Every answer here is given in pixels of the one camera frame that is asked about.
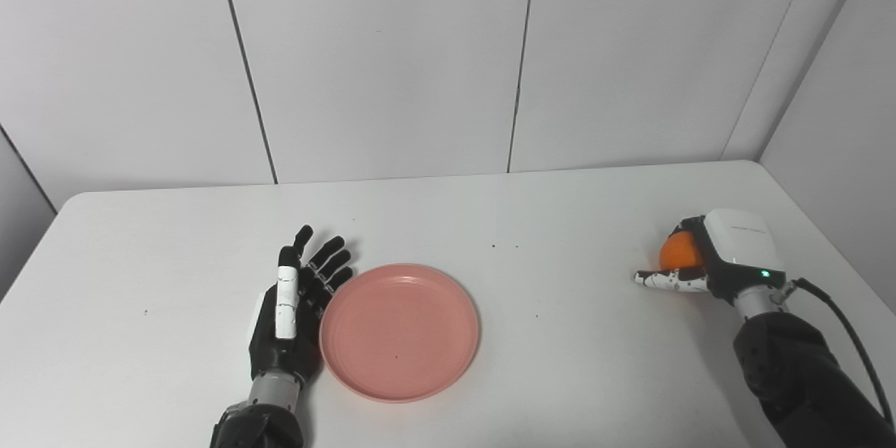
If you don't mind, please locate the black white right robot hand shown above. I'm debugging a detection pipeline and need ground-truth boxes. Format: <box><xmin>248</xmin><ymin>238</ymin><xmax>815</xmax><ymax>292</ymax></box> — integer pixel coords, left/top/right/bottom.
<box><xmin>634</xmin><ymin>209</ymin><xmax>787</xmax><ymax>305</ymax></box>

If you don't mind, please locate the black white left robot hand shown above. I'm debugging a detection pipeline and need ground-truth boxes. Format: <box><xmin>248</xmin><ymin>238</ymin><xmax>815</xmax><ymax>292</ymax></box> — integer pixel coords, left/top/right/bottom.
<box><xmin>248</xmin><ymin>225</ymin><xmax>354</xmax><ymax>386</ymax></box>

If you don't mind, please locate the orange fruit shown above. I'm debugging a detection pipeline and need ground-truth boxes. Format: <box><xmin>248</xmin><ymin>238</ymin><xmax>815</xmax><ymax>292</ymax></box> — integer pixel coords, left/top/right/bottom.
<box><xmin>659</xmin><ymin>231</ymin><xmax>704</xmax><ymax>271</ymax></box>

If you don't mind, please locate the pink round plate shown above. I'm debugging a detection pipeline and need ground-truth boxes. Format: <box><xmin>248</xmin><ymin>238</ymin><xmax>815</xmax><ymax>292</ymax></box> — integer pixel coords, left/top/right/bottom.
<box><xmin>319</xmin><ymin>264</ymin><xmax>481</xmax><ymax>404</ymax></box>

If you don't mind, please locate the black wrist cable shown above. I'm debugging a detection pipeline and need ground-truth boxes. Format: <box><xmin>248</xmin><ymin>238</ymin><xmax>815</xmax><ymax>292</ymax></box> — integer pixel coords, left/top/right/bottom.
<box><xmin>780</xmin><ymin>278</ymin><xmax>895</xmax><ymax>428</ymax></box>

